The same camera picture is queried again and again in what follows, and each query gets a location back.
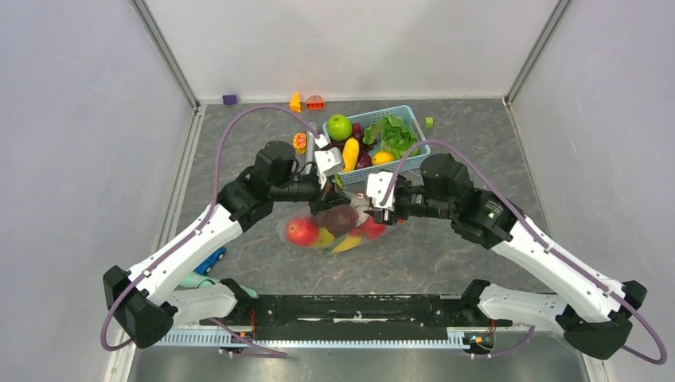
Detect red toy tomato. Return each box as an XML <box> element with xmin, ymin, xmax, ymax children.
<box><xmin>358</xmin><ymin>216</ymin><xmax>387</xmax><ymax>240</ymax></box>

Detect dark red toy peach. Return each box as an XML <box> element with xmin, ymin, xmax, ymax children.
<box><xmin>314</xmin><ymin>205</ymin><xmax>359</xmax><ymax>237</ymax></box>

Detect clear zip top bag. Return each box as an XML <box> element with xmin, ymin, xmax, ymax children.
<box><xmin>276</xmin><ymin>193</ymin><xmax>397</xmax><ymax>254</ymax></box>

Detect yellow-green toy fruit slice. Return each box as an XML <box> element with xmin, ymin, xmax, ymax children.
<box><xmin>311</xmin><ymin>228</ymin><xmax>335</xmax><ymax>249</ymax></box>

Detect yellow toy mango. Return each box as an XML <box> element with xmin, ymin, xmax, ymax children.
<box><xmin>330</xmin><ymin>236</ymin><xmax>363</xmax><ymax>254</ymax></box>

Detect red toy apple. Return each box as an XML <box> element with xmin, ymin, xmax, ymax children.
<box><xmin>286</xmin><ymin>217</ymin><xmax>319</xmax><ymax>247</ymax></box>

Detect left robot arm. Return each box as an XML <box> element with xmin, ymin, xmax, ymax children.
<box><xmin>103</xmin><ymin>141</ymin><xmax>350</xmax><ymax>349</ymax></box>

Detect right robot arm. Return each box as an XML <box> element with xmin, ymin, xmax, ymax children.
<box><xmin>366</xmin><ymin>154</ymin><xmax>646</xmax><ymax>360</ymax></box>

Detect yellow toy corn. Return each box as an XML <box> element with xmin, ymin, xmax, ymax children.
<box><xmin>342</xmin><ymin>138</ymin><xmax>360</xmax><ymax>172</ymax></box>

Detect purple toy onion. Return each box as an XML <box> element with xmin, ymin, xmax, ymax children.
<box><xmin>355</xmin><ymin>152</ymin><xmax>373</xmax><ymax>170</ymax></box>

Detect yellow toy lemon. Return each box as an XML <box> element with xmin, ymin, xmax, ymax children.
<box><xmin>371</xmin><ymin>151</ymin><xmax>396</xmax><ymax>166</ymax></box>

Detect silver toy microphone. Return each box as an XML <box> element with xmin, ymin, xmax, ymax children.
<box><xmin>305</xmin><ymin>122</ymin><xmax>318</xmax><ymax>162</ymax></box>

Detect orange slice toy block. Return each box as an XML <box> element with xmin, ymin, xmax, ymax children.
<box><xmin>291</xmin><ymin>132</ymin><xmax>307</xmax><ymax>154</ymax></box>

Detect green toy apple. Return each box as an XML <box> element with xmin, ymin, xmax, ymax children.
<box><xmin>326</xmin><ymin>114</ymin><xmax>353</xmax><ymax>142</ymax></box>

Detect dark purple toy grapes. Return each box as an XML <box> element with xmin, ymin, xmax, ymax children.
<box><xmin>331</xmin><ymin>123</ymin><xmax>377</xmax><ymax>153</ymax></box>

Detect green toy lettuce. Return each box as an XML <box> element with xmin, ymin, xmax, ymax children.
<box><xmin>362</xmin><ymin>116</ymin><xmax>419</xmax><ymax>160</ymax></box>

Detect red semicircle toy block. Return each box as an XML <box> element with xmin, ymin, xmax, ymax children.
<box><xmin>306</xmin><ymin>95</ymin><xmax>326</xmax><ymax>111</ymax></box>

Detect light blue plastic basket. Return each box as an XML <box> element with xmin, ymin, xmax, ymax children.
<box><xmin>322</xmin><ymin>104</ymin><xmax>432</xmax><ymax>187</ymax></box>

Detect purple toy block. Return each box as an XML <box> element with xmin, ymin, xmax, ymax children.
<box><xmin>221</xmin><ymin>94</ymin><xmax>239</xmax><ymax>106</ymax></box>

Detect blue toy car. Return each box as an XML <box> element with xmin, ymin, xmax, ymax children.
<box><xmin>194</xmin><ymin>247</ymin><xmax>227</xmax><ymax>275</ymax></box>

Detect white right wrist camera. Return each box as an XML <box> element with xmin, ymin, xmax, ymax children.
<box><xmin>365</xmin><ymin>171</ymin><xmax>394</xmax><ymax>212</ymax></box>

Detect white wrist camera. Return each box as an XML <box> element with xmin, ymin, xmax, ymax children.
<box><xmin>314</xmin><ymin>147</ymin><xmax>345</xmax><ymax>177</ymax></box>
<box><xmin>365</xmin><ymin>171</ymin><xmax>394</xmax><ymax>212</ymax></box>

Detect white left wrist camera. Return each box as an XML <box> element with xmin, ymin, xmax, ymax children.
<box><xmin>314</xmin><ymin>147</ymin><xmax>345</xmax><ymax>177</ymax></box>

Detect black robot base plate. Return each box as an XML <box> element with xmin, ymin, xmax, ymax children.
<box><xmin>218</xmin><ymin>293</ymin><xmax>513</xmax><ymax>341</ymax></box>

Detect white slotted cable duct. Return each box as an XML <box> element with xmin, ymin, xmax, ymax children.
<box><xmin>155</xmin><ymin>328</ymin><xmax>470</xmax><ymax>350</ymax></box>

